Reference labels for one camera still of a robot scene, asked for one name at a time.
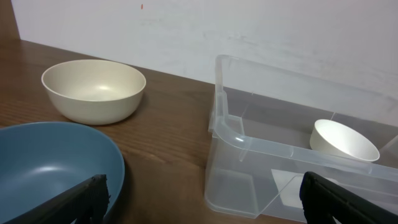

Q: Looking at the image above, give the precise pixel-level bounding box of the white small bowl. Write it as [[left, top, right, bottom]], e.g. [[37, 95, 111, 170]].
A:
[[310, 119, 380, 162]]

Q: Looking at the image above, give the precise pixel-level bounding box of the cream bowl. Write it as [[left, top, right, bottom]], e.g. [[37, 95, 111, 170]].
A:
[[41, 59, 147, 125]]

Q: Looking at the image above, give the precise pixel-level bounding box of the blue bowl near gripper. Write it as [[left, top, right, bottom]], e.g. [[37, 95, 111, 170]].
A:
[[1, 122, 125, 223]]

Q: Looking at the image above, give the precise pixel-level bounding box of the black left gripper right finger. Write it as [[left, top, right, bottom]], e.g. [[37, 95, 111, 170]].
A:
[[299, 172, 397, 224]]

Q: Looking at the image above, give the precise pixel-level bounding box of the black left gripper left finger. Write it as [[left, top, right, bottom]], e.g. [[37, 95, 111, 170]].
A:
[[5, 174, 109, 224]]

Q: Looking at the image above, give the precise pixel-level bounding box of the clear plastic storage bin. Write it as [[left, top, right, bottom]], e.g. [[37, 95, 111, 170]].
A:
[[205, 55, 397, 222]]

